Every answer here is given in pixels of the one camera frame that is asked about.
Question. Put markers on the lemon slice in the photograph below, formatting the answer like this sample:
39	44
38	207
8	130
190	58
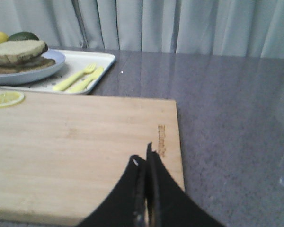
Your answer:
10	98

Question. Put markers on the bread slice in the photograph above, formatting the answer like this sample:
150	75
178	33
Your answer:
19	52
33	64

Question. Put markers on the yellow plastic fork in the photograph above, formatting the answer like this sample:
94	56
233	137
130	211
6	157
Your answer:
62	86

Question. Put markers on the green lime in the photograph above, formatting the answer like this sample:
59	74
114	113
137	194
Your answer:
20	36

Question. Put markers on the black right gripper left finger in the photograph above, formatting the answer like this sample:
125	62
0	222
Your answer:
125	205

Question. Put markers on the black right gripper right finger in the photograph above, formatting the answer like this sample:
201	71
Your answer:
168	205

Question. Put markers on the white bear-print tray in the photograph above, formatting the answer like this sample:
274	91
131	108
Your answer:
75	61

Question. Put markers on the grey curtain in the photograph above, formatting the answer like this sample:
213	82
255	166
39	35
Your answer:
253	28

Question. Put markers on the light blue round plate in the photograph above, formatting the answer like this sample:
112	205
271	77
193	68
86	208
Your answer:
35	75

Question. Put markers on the yellow plastic knife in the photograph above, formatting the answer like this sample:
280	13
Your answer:
83	85

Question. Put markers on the wooden cutting board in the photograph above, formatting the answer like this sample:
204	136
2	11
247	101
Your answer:
61	155

